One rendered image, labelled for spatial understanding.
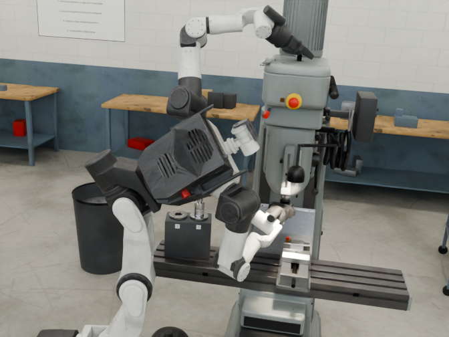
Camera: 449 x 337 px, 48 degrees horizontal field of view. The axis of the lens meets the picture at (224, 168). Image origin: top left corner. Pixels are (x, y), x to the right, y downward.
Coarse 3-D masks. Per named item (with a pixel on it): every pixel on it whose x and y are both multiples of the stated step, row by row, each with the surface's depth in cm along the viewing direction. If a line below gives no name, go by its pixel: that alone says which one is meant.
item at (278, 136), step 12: (276, 132) 213; (288, 132) 212; (300, 132) 211; (312, 132) 212; (276, 144) 214; (288, 144) 213; (276, 156) 216; (300, 156) 214; (276, 168) 217; (276, 180) 219; (276, 192) 222; (300, 192) 222
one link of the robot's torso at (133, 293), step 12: (120, 288) 195; (132, 288) 194; (144, 288) 195; (132, 300) 196; (144, 300) 197; (120, 312) 205; (132, 312) 198; (144, 312) 199; (120, 324) 205; (132, 324) 203; (108, 336) 206; (120, 336) 207; (132, 336) 207
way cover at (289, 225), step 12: (264, 204) 272; (300, 216) 269; (312, 216) 268; (288, 228) 269; (300, 228) 268; (312, 228) 267; (276, 240) 267; (312, 240) 265; (264, 252) 264; (276, 252) 264
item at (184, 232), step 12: (168, 216) 243; (180, 216) 241; (192, 216) 241; (204, 216) 242; (168, 228) 239; (180, 228) 239; (192, 228) 239; (204, 228) 239; (168, 240) 241; (180, 240) 241; (192, 240) 241; (204, 240) 241; (168, 252) 243; (180, 252) 243; (192, 252) 243; (204, 252) 243
